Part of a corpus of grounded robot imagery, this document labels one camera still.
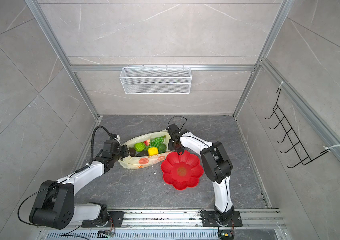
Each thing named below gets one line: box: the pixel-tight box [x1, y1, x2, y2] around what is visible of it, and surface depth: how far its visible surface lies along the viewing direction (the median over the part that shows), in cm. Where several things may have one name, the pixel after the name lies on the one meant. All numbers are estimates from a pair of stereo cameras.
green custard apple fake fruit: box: [134, 142, 146, 152], surface depth 97 cm
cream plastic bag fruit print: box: [118, 130, 172, 170], surface depth 90 cm
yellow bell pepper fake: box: [148, 147, 159, 156], surface depth 95 cm
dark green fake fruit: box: [158, 143, 167, 154], surface depth 97 cm
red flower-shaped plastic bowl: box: [160, 151, 204, 190], surface depth 92 cm
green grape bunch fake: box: [147, 135, 166, 149], surface depth 102 cm
